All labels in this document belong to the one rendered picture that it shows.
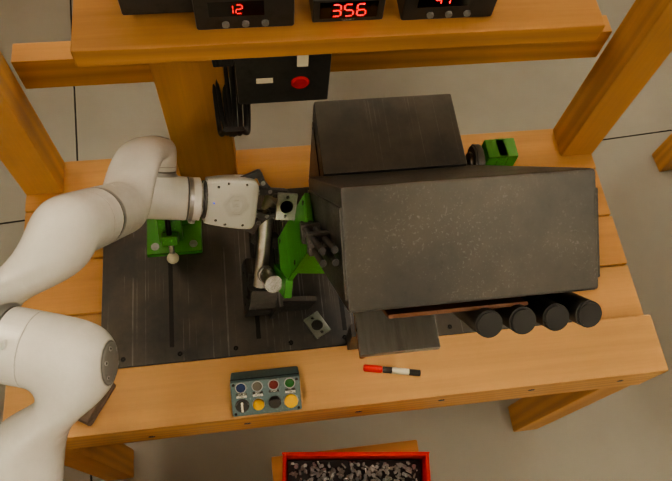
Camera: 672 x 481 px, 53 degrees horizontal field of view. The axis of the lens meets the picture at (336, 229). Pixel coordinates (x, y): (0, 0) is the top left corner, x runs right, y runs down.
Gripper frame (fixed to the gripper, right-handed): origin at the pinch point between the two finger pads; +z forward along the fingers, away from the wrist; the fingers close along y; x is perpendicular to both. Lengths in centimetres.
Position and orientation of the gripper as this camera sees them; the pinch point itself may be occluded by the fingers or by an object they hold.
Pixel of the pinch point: (279, 202)
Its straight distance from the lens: 135.2
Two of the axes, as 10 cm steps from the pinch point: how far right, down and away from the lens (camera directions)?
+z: 9.4, 0.3, 3.4
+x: -3.1, -3.5, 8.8
